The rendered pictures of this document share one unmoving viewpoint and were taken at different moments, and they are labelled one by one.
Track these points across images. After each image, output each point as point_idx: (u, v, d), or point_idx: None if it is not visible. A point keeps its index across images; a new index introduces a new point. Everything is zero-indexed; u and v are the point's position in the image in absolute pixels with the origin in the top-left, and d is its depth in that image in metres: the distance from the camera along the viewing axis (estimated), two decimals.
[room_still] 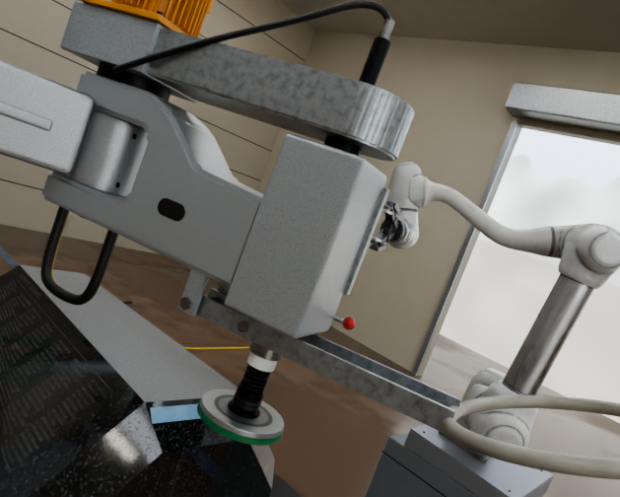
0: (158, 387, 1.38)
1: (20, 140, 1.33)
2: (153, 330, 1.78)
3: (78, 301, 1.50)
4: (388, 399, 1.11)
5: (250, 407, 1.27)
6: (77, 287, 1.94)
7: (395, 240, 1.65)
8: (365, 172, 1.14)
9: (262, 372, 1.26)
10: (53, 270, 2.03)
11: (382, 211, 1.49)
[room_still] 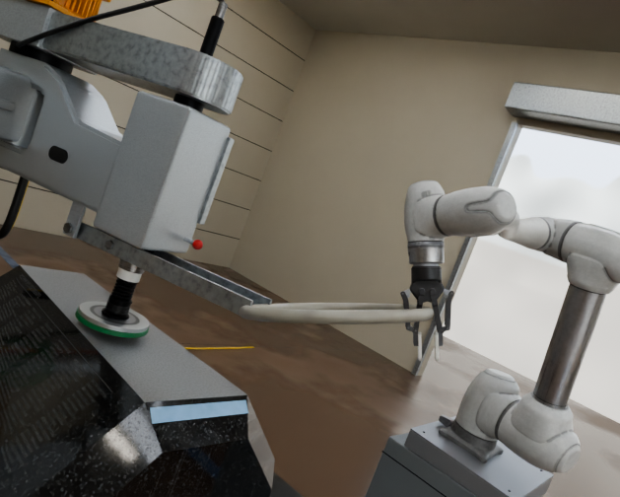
0: (158, 387, 1.38)
1: None
2: (153, 330, 1.78)
3: None
4: (207, 295, 1.43)
5: (117, 311, 1.59)
6: (77, 287, 1.94)
7: None
8: (194, 119, 1.47)
9: (126, 281, 1.59)
10: (53, 270, 2.03)
11: (435, 352, 1.31)
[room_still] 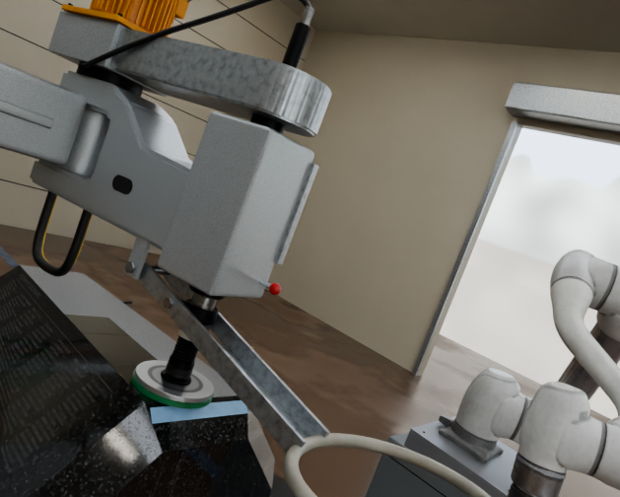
0: None
1: (26, 137, 1.48)
2: (153, 330, 1.78)
3: (57, 272, 1.69)
4: (256, 410, 1.20)
5: (178, 375, 1.37)
6: (77, 287, 1.94)
7: None
8: (275, 142, 1.24)
9: (189, 341, 1.37)
10: None
11: None
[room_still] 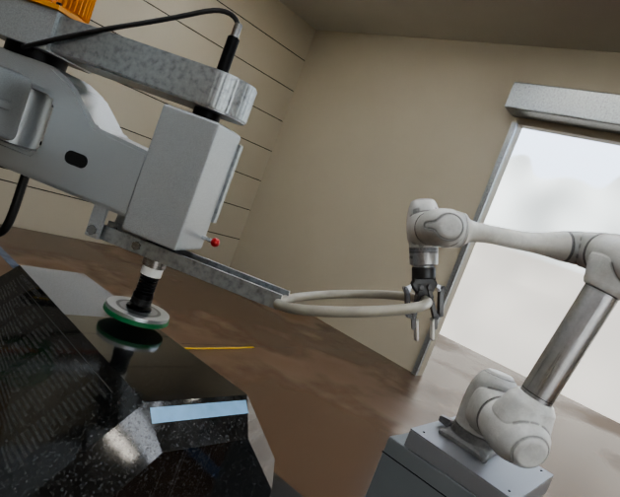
0: (158, 387, 1.38)
1: None
2: (153, 330, 1.78)
3: None
4: (240, 290, 1.65)
5: (144, 305, 1.75)
6: (77, 287, 1.94)
7: None
8: (221, 133, 1.64)
9: (152, 278, 1.74)
10: (53, 270, 2.03)
11: (431, 333, 1.68)
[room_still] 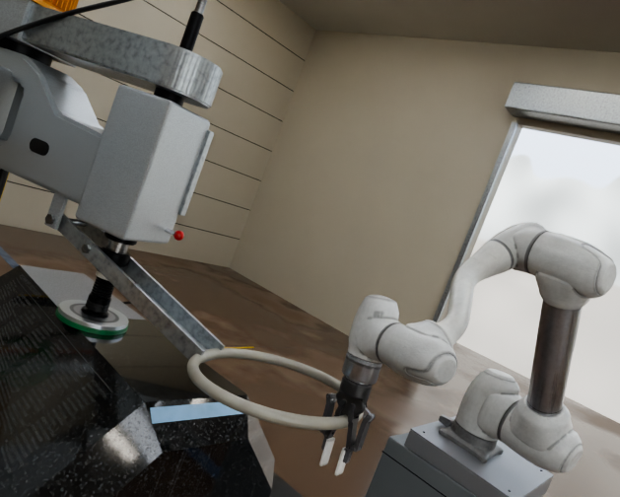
0: (158, 387, 1.38)
1: None
2: (153, 330, 1.78)
3: None
4: (165, 330, 1.50)
5: (97, 309, 1.63)
6: (77, 287, 1.94)
7: None
8: (175, 112, 1.51)
9: (105, 280, 1.63)
10: (53, 270, 2.03)
11: (339, 465, 1.29)
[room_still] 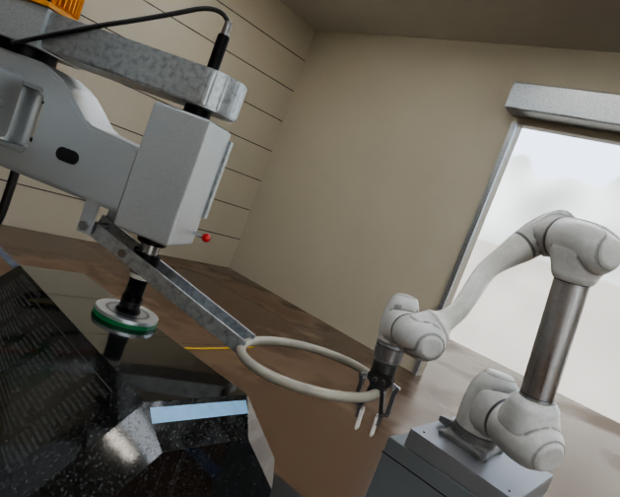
0: (158, 387, 1.38)
1: None
2: (153, 330, 1.78)
3: None
4: (208, 325, 1.70)
5: (133, 308, 1.78)
6: (77, 287, 1.94)
7: None
8: (212, 130, 1.66)
9: (141, 281, 1.77)
10: (53, 270, 2.03)
11: (372, 429, 1.63)
